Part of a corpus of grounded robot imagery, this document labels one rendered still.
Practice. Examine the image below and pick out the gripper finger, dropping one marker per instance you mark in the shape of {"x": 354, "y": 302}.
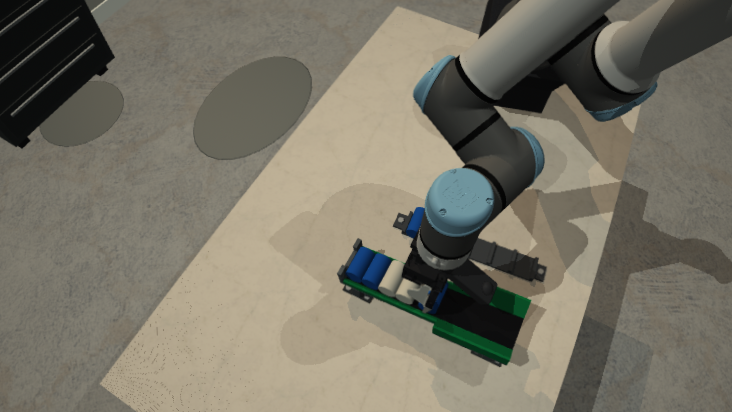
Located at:
{"x": 421, "y": 296}

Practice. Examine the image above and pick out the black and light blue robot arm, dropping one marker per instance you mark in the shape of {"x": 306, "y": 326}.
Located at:
{"x": 609, "y": 73}

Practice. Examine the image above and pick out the cream plastic bar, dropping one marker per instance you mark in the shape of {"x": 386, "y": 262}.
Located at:
{"x": 401, "y": 293}
{"x": 392, "y": 279}

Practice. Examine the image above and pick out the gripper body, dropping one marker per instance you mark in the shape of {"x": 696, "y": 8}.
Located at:
{"x": 418, "y": 271}

